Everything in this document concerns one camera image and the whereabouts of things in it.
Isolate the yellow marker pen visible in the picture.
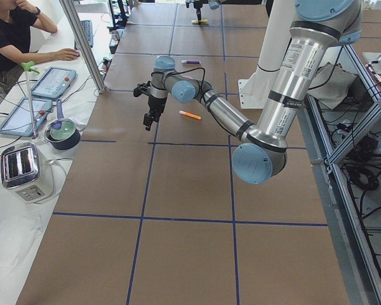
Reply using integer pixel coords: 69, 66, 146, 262
191, 19, 208, 25

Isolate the orange marker pen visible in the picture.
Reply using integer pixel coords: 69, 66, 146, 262
178, 110, 201, 120

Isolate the purple marker pen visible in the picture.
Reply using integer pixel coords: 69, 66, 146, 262
181, 60, 201, 65

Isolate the small metal cup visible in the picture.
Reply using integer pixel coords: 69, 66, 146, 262
110, 30, 120, 42

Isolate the dark blue pot with lid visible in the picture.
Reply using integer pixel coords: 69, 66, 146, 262
44, 98, 81, 151

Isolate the upper blue teach pendant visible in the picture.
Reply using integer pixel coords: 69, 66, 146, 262
32, 67, 77, 100

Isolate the blue teach pendant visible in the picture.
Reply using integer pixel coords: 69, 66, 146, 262
32, 67, 77, 100
0, 97, 53, 137

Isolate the black keyboard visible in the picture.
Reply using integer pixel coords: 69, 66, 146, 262
80, 20, 93, 48

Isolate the lower blue teach pendant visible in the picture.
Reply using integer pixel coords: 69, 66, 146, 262
0, 97, 53, 137

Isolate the metal rod green clip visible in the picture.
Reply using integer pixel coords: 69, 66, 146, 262
20, 61, 39, 139

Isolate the silver toaster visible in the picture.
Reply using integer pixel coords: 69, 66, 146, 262
1, 142, 54, 203

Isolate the seated person black shirt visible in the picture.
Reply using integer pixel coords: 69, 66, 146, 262
0, 1, 79, 92

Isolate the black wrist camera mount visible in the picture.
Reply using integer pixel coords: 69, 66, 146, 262
133, 81, 151, 97

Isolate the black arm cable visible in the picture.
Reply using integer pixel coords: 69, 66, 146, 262
150, 67, 210, 105

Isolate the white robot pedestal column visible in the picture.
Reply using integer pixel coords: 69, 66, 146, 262
239, 0, 296, 109

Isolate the aluminium frame post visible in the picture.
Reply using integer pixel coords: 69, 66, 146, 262
59, 0, 106, 93

